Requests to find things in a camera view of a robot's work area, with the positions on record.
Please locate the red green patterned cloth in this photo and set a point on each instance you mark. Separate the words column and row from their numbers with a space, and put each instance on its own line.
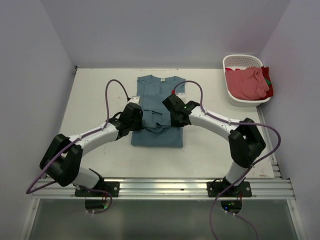
column 270, row 92

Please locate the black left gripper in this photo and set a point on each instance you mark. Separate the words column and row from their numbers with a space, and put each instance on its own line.
column 139, row 126

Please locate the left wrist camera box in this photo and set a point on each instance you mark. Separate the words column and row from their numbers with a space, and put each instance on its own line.
column 134, row 100

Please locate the white perforated laundry basket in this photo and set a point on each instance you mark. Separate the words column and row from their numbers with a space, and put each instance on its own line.
column 241, row 61

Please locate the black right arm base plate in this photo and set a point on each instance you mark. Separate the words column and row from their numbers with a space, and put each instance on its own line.
column 221, row 188

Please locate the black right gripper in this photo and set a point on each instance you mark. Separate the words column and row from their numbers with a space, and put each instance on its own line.
column 175, row 124

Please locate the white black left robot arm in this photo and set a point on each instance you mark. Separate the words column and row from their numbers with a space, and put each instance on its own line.
column 62, row 160

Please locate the teal blue t shirt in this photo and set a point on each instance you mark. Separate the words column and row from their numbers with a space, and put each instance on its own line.
column 157, row 131

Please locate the aluminium table edge rail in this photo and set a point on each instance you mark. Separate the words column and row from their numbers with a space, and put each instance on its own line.
column 175, row 189

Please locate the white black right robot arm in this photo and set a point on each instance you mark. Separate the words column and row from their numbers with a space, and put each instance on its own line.
column 245, row 140

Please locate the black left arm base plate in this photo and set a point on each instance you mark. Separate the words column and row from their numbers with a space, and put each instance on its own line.
column 100, row 190

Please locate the pink t shirt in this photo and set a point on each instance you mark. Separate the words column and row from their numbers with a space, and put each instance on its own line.
column 246, row 84

